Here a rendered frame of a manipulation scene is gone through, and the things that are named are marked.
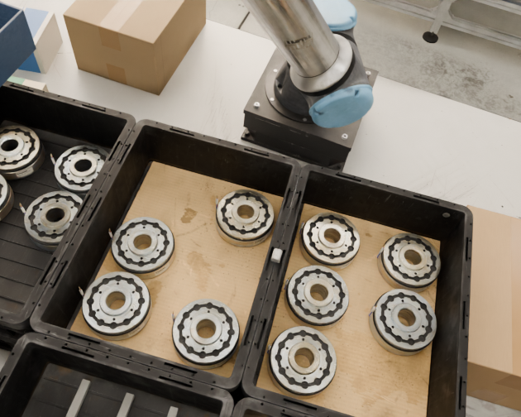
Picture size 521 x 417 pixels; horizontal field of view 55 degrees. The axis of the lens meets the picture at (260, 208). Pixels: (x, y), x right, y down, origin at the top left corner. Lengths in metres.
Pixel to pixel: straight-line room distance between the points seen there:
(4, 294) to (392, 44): 2.22
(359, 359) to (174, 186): 0.45
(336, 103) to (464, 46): 2.01
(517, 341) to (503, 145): 0.61
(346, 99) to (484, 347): 0.46
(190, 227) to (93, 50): 0.56
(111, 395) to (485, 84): 2.28
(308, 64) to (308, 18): 0.08
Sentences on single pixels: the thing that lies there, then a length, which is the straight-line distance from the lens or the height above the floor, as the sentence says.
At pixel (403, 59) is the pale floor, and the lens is 2.64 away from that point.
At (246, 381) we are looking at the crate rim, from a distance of 0.70.
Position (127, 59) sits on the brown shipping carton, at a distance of 1.24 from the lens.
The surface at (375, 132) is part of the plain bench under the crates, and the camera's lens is 1.27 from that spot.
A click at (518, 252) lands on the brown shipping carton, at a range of 1.00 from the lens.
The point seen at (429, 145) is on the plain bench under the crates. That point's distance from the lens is 1.29.
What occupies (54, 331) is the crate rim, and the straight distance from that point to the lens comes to 0.74.
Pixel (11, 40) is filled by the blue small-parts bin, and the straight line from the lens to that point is 0.81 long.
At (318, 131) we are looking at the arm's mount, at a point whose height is 0.80.
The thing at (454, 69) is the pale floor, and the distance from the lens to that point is 2.69.
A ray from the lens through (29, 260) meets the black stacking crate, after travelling 0.91.
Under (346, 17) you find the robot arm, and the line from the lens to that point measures 0.99.
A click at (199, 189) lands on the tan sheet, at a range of 0.94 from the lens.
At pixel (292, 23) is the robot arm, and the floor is 1.14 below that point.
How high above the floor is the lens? 1.61
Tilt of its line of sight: 58 degrees down
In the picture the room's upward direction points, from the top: 10 degrees clockwise
